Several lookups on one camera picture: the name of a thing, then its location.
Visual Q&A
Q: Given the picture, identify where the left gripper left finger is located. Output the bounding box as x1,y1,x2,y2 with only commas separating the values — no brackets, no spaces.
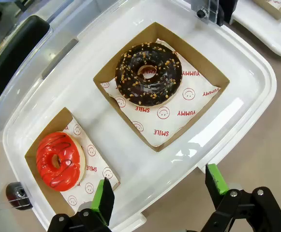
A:
47,177,116,232

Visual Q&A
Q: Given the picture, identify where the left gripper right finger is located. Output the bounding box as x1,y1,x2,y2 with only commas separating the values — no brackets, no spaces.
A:
200,163,281,232

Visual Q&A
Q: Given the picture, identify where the red glazed donut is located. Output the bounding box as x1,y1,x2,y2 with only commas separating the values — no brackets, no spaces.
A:
35,131,87,192

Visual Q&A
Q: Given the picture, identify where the chocolate donut with nut crumbs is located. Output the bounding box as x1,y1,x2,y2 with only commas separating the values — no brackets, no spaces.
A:
115,42,183,106

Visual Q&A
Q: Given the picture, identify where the white plastic display tray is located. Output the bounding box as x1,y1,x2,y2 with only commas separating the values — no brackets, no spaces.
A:
229,0,281,58
2,0,278,230

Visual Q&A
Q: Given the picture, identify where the black lid hinge knob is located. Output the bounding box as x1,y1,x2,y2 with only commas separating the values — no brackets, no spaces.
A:
196,7,208,19
5,181,33,210

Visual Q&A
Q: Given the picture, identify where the clear curved plastic lid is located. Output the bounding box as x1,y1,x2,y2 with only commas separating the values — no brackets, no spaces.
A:
0,0,121,211

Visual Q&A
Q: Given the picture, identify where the black lid handle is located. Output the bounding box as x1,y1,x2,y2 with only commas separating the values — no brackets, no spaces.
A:
0,15,51,120

